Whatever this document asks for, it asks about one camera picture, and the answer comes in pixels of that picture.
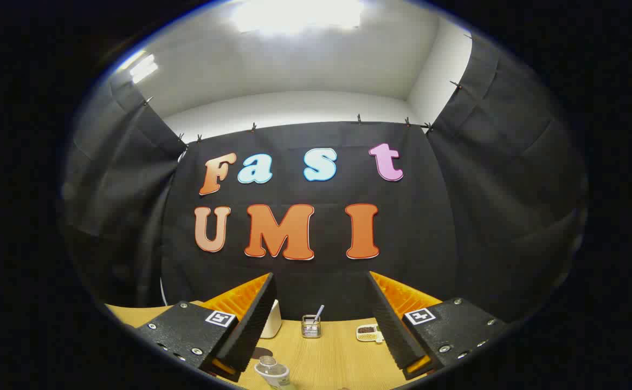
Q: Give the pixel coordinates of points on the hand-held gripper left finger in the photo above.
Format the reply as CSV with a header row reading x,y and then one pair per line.
x,y
251,325

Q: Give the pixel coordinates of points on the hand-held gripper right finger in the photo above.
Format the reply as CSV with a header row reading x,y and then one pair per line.
x,y
389,325

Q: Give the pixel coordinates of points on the round dark brown coaster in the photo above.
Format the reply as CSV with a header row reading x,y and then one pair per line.
x,y
259,352

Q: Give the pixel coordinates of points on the clear green label juice bottle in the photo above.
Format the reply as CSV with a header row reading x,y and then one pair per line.
x,y
272,372

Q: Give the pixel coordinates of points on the small white bean dish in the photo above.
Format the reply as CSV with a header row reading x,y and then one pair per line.
x,y
369,333

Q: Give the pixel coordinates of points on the white box container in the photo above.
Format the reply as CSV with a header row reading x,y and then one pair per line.
x,y
272,322

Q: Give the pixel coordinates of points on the metal mesh pen holder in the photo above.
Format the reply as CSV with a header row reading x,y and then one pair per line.
x,y
311,327

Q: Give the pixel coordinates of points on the wooden table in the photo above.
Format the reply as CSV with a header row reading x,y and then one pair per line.
x,y
337,357

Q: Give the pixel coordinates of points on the white pen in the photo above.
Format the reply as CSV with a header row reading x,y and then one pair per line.
x,y
319,313

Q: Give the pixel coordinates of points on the black backdrop cloth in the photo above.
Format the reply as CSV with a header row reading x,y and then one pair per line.
x,y
430,227

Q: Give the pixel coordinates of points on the small ceiling light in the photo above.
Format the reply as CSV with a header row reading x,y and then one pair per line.
x,y
142,67

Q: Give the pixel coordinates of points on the large ceiling light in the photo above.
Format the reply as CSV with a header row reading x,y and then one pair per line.
x,y
294,13

